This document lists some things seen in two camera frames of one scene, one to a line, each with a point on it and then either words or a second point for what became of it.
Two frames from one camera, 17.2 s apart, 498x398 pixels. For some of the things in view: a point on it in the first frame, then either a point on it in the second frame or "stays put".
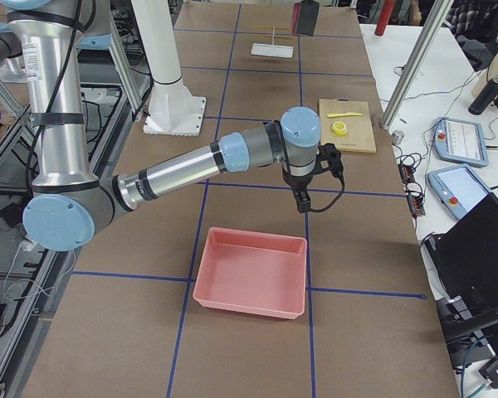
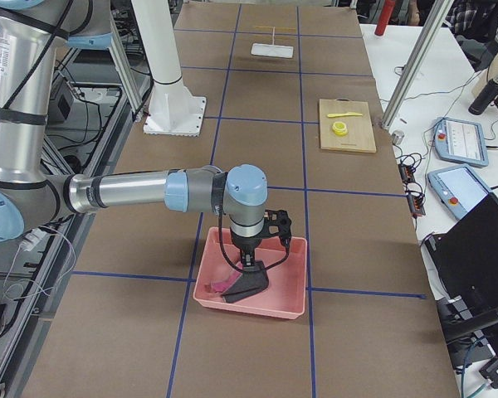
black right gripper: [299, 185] → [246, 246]
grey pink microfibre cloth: [305, 17] → [242, 280]
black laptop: [473, 262] stays put
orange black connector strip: [415, 194] stays put
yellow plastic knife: [349, 114] stays put
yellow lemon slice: [339, 128] stays put
